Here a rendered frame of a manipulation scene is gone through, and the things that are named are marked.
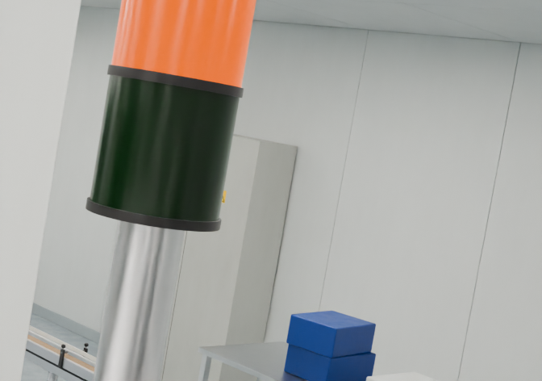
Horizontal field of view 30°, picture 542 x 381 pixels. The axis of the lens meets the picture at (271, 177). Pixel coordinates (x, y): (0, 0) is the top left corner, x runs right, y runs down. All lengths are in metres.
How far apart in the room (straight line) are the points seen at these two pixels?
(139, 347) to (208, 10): 0.12
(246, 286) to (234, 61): 7.01
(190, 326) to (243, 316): 0.45
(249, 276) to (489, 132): 2.06
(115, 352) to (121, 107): 0.09
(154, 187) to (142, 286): 0.04
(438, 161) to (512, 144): 0.55
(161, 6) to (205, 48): 0.02
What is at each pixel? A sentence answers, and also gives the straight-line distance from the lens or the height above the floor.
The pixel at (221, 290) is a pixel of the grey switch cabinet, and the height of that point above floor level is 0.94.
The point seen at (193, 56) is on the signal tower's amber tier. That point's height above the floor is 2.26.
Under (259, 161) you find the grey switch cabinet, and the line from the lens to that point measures 7.20.
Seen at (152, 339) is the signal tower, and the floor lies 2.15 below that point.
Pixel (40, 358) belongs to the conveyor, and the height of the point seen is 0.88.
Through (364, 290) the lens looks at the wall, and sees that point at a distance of 7.04.
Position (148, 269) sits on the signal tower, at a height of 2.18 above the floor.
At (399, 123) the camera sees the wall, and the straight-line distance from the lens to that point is 6.93.
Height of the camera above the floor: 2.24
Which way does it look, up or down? 3 degrees down
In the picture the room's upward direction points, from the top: 10 degrees clockwise
